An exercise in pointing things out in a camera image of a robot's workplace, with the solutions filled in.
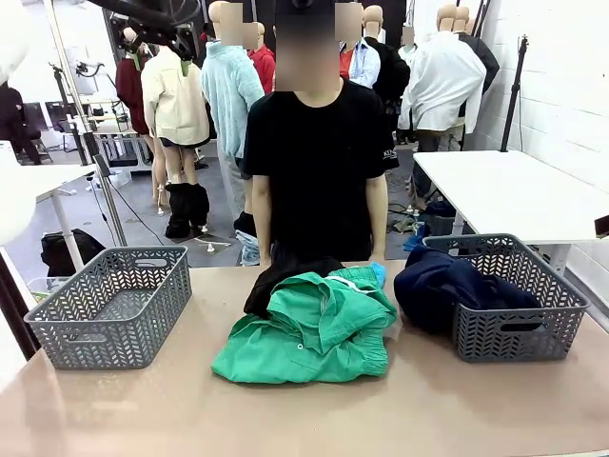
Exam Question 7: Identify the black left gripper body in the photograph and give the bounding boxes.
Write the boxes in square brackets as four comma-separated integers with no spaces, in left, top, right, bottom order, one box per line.
[121,16,201,62]

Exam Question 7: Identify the navy blue garment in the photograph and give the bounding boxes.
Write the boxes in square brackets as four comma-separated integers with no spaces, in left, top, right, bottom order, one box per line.
[393,245,543,335]

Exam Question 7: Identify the black garment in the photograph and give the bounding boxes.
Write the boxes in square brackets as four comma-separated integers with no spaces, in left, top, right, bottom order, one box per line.
[244,255,345,320]

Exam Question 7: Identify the green drawstring shorts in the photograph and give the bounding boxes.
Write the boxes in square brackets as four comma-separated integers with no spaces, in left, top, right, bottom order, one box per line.
[327,265,382,292]

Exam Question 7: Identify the green button shirt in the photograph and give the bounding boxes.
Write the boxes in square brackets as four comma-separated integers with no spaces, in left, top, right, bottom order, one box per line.
[210,270,398,385]

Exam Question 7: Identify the person's right forearm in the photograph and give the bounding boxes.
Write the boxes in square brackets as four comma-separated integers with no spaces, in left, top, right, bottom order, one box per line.
[250,174,274,251]

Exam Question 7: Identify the person's left forearm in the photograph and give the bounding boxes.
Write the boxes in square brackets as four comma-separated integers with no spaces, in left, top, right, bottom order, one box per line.
[364,173,389,245]

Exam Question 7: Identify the mannequin in maroon top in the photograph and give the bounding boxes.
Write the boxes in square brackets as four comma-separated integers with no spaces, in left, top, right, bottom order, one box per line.
[115,27,154,204]

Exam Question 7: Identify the mannequin in cream jacket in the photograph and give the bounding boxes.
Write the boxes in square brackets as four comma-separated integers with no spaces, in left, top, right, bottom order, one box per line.
[141,45,212,215]

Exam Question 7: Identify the mannequin in red jacket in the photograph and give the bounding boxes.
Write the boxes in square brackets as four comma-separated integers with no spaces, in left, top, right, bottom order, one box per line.
[246,21,278,95]

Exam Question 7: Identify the white rectangular table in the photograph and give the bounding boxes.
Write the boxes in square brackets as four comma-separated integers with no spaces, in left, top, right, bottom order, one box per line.
[13,163,97,273]
[412,149,609,276]

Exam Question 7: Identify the grey plastic lattice basket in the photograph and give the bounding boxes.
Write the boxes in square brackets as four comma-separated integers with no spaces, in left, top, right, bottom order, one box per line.
[422,233,592,364]
[24,245,193,371]

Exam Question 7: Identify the dark-haired person in black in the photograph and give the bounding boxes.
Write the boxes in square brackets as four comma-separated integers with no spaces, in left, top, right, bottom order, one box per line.
[0,81,43,166]

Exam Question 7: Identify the black fuzzy leg warmers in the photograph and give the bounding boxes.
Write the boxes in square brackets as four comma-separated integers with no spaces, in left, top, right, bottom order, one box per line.
[165,182,211,240]

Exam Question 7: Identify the black tripod stand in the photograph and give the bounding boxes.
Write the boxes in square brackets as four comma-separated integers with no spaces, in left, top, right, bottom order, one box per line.
[499,33,531,153]

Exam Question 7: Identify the dark blue bin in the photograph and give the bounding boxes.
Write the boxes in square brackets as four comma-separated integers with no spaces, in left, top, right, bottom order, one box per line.
[421,200,459,238]

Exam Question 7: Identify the person in black t-shirt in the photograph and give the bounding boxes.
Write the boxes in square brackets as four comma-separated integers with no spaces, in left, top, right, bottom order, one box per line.
[241,0,401,263]

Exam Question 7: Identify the mannequin in red top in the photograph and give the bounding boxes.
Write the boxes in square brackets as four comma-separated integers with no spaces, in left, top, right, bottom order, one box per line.
[338,2,382,90]

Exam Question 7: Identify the light denim garment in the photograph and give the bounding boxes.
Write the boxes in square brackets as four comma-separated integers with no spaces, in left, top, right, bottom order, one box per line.
[234,230,262,268]

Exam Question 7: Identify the blue cloth on floor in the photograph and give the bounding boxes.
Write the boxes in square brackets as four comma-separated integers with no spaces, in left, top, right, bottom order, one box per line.
[403,223,429,253]

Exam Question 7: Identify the black bag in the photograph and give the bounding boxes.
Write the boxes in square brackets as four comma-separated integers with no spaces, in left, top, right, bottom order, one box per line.
[40,228,108,278]

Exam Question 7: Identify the mannequin in dark coat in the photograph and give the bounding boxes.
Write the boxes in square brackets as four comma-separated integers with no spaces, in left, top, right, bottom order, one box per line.
[454,5,501,96]

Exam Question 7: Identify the mannequin in black jacket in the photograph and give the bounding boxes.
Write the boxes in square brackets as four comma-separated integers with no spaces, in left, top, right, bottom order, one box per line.
[363,4,412,147]

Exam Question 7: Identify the mannequin in white shirt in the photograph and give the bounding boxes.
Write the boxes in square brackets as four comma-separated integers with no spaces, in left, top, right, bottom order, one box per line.
[397,3,488,152]

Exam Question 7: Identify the clear bin with green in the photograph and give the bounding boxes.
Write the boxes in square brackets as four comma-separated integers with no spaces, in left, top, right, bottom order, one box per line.
[27,275,70,305]

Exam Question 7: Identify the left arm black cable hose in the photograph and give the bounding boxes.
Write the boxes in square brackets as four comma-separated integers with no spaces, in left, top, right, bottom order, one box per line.
[87,0,180,30]

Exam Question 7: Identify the dark frame bar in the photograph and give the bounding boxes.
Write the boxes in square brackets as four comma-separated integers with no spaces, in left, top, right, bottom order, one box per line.
[0,247,42,362]

